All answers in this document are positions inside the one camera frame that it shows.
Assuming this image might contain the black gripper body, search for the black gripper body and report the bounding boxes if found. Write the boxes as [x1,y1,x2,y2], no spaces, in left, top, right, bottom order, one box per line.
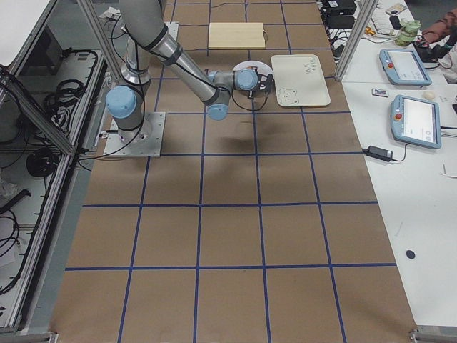
[248,69,271,98]

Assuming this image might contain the white round plate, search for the white round plate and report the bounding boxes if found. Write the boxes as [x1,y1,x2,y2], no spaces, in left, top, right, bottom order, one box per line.
[233,60,273,75]

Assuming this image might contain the cream bear tray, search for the cream bear tray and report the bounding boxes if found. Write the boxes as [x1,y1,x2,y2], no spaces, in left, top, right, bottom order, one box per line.
[271,54,331,107]

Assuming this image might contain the wooden cutting board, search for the wooden cutting board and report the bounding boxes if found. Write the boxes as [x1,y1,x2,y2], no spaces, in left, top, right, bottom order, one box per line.
[208,22,266,49]

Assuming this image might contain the black power brick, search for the black power brick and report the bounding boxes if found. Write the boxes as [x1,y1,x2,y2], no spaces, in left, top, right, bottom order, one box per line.
[321,0,357,16]

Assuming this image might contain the small printed card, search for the small printed card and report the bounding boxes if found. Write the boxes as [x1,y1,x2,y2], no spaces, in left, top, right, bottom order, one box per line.
[371,88,389,97]

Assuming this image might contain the black power adapter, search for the black power adapter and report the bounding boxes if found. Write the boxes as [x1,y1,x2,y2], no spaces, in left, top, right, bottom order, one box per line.
[362,146,393,162]

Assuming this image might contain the white keyboard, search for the white keyboard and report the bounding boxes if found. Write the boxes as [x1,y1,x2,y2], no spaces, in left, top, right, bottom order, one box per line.
[371,8,394,36]

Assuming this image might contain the far blue teach pendant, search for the far blue teach pendant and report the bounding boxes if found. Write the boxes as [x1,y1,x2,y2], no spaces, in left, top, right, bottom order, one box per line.
[378,49,432,86]

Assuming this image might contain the blue teach pendant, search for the blue teach pendant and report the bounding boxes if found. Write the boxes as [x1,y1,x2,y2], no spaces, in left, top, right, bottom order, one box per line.
[390,95,442,149]
[378,49,432,86]

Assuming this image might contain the near blue teach pendant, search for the near blue teach pendant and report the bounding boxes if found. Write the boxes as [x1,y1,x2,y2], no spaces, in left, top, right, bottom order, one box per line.
[390,95,442,149]

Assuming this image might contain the green ceramic figurine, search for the green ceramic figurine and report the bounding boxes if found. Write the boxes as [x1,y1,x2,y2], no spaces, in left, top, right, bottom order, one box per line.
[395,19,421,47]

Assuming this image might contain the small cream ball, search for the small cream ball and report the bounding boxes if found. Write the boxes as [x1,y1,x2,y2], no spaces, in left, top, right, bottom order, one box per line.
[423,91,436,101]

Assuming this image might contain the seated person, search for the seated person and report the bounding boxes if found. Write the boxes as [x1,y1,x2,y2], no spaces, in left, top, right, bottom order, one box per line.
[421,9,456,63]

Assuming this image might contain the black round cap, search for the black round cap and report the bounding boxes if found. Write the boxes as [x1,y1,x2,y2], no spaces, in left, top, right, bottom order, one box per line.
[406,250,416,259]

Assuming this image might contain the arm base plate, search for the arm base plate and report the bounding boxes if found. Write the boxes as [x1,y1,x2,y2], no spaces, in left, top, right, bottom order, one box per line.
[165,21,179,41]
[103,112,166,158]

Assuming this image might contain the aluminium frame post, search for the aluminium frame post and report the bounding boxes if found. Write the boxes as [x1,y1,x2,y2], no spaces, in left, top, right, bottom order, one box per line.
[335,0,378,81]

